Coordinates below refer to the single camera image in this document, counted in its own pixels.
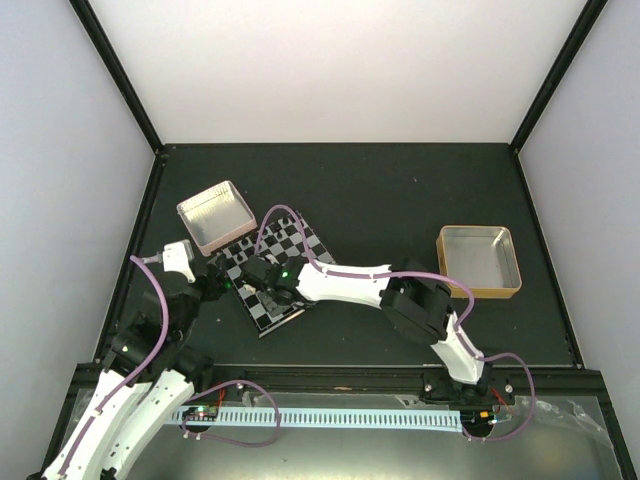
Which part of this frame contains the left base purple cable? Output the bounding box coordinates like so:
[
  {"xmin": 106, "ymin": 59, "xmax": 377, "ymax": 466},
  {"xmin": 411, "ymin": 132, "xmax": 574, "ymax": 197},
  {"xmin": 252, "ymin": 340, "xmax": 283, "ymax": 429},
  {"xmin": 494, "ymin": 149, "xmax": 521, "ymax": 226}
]
[{"xmin": 179, "ymin": 378, "xmax": 282, "ymax": 446}]

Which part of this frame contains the circuit board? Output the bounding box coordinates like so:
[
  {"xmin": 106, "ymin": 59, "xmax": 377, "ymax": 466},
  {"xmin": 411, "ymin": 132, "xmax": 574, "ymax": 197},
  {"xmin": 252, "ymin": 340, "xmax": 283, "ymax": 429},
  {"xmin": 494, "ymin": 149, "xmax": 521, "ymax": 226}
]
[
  {"xmin": 182, "ymin": 405, "xmax": 219, "ymax": 422},
  {"xmin": 460, "ymin": 411, "xmax": 513, "ymax": 428}
]

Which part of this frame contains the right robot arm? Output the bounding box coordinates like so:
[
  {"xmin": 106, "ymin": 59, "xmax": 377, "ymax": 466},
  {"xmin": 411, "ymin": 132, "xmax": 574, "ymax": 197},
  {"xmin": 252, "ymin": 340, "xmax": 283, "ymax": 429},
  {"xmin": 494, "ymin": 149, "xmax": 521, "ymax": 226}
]
[{"xmin": 241, "ymin": 255, "xmax": 491, "ymax": 403}]

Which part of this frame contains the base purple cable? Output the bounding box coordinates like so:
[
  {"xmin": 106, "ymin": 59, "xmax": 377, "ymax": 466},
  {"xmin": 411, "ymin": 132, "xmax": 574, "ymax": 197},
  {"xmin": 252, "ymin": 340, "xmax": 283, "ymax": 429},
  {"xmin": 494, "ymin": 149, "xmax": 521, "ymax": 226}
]
[
  {"xmin": 462, "ymin": 352, "xmax": 539, "ymax": 444},
  {"xmin": 179, "ymin": 378, "xmax": 282, "ymax": 446}
]

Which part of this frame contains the pink metal tin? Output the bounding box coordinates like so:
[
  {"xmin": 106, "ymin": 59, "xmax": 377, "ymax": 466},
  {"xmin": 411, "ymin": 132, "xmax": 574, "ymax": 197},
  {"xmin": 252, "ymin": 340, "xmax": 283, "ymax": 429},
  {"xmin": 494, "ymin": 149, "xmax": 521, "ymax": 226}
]
[{"xmin": 176, "ymin": 180, "xmax": 257, "ymax": 256}]

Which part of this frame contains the right circuit board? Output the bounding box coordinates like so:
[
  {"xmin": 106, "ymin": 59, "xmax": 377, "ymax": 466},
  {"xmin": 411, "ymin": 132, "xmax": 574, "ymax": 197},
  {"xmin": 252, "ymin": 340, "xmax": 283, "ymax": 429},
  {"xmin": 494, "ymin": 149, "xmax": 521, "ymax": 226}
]
[{"xmin": 460, "ymin": 411, "xmax": 513, "ymax": 428}]

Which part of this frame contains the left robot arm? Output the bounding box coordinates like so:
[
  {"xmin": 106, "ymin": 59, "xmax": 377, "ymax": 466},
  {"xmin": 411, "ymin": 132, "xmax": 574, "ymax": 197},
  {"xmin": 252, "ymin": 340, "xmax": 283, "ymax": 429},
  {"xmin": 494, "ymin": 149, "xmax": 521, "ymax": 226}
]
[{"xmin": 38, "ymin": 257, "xmax": 232, "ymax": 479}]

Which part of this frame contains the black mounting rail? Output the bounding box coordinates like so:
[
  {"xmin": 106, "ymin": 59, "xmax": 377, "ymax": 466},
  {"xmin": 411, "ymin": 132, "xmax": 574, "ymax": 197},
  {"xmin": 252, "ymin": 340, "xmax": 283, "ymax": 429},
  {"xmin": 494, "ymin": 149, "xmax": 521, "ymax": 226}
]
[{"xmin": 205, "ymin": 365, "xmax": 517, "ymax": 405}]

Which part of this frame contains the left circuit board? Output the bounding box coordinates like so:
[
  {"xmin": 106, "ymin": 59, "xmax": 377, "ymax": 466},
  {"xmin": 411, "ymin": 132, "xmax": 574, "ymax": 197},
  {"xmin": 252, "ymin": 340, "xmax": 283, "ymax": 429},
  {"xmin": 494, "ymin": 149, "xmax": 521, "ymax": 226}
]
[{"xmin": 182, "ymin": 405, "xmax": 219, "ymax": 422}]

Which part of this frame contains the gold metal tin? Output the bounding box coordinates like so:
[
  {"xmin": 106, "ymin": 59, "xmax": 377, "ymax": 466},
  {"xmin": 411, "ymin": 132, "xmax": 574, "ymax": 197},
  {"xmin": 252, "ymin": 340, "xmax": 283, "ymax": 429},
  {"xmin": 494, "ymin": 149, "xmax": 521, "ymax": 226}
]
[{"xmin": 436, "ymin": 225, "xmax": 522, "ymax": 299}]

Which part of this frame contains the black chess pieces row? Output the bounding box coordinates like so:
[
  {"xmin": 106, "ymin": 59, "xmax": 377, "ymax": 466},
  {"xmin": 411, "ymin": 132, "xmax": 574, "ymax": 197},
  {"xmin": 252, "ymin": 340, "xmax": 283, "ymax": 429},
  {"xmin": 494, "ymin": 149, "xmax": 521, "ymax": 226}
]
[{"xmin": 222, "ymin": 214, "xmax": 305, "ymax": 266}]

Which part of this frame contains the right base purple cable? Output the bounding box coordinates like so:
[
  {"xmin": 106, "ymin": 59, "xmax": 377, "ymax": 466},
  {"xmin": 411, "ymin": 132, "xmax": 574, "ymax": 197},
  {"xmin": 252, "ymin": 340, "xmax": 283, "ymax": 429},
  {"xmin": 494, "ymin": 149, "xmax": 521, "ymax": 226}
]
[{"xmin": 462, "ymin": 352, "xmax": 539, "ymax": 444}]

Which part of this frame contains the light blue cable duct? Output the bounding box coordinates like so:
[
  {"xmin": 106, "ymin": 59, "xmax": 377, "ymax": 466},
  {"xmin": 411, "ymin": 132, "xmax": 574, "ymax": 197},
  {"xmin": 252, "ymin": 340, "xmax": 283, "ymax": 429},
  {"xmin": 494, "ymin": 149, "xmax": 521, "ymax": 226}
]
[{"xmin": 166, "ymin": 407, "xmax": 463, "ymax": 433}]

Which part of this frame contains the black white chessboard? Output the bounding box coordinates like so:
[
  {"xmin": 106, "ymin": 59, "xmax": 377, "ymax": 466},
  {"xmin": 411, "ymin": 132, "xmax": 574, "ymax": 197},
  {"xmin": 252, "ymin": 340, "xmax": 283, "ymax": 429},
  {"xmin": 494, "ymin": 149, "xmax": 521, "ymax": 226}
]
[{"xmin": 213, "ymin": 214, "xmax": 306, "ymax": 338}]

